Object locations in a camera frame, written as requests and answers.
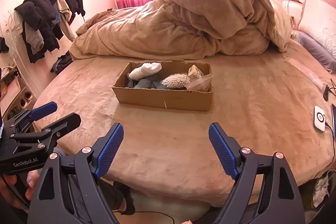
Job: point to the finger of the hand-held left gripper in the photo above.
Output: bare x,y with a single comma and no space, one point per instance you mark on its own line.
65,121
43,109

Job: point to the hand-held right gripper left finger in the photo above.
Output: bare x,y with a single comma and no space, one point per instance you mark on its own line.
110,153

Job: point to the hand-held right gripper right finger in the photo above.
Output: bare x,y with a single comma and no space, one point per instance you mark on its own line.
223,153

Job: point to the clear plastic zip bag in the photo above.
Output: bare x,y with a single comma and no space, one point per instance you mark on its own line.
200,83

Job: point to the dark grey sock pair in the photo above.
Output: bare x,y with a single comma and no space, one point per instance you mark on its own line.
130,82

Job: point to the cardboard box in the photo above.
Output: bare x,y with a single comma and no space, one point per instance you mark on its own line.
162,100

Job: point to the blue-grey sock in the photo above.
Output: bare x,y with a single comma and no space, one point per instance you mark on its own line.
158,86
143,83

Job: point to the yellow snack packet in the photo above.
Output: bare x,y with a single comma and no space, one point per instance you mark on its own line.
194,71

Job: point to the bag of cotton swabs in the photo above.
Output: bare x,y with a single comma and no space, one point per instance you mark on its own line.
176,80

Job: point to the white socks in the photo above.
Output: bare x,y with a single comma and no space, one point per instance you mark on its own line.
145,70

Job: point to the person's left hand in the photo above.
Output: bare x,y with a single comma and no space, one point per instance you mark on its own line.
32,183

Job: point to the white shoe shelf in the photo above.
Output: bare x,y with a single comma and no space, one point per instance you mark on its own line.
15,90

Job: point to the bed with brown sheet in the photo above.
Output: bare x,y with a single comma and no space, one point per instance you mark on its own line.
236,108

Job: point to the black bag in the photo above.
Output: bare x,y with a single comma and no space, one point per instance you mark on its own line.
61,64

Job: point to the small black hanging cloth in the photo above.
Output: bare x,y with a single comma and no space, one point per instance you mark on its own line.
3,45

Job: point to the rack of hanging clothes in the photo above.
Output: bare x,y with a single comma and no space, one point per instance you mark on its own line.
39,19

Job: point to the white square device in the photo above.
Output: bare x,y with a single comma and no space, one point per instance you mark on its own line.
319,119

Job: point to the white crumpled bag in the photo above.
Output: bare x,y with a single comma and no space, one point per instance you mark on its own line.
321,187

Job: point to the black phone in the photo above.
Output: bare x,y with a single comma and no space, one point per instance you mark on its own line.
334,121

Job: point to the brown fleece duvet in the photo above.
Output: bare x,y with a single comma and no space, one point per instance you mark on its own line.
157,29

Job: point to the purple pillow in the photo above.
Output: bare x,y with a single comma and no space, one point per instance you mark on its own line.
317,48

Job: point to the embroidered beige cushion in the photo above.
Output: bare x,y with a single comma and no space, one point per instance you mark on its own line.
320,19

